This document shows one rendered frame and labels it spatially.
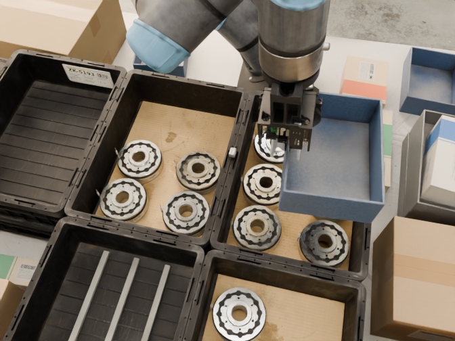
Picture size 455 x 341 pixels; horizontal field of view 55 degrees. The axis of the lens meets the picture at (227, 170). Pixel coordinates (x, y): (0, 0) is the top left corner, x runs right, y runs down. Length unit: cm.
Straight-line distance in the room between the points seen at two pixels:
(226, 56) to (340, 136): 71
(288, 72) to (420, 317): 59
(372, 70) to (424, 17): 154
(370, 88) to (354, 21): 143
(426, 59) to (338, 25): 123
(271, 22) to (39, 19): 97
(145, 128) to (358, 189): 57
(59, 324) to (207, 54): 90
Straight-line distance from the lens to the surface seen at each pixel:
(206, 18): 53
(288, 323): 91
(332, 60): 145
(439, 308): 96
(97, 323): 94
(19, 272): 110
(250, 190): 96
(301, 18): 45
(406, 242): 98
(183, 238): 85
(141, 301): 93
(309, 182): 74
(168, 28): 53
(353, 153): 79
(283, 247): 95
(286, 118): 56
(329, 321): 92
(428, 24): 283
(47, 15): 136
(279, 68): 50
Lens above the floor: 171
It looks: 60 degrees down
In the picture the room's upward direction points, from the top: 1 degrees counter-clockwise
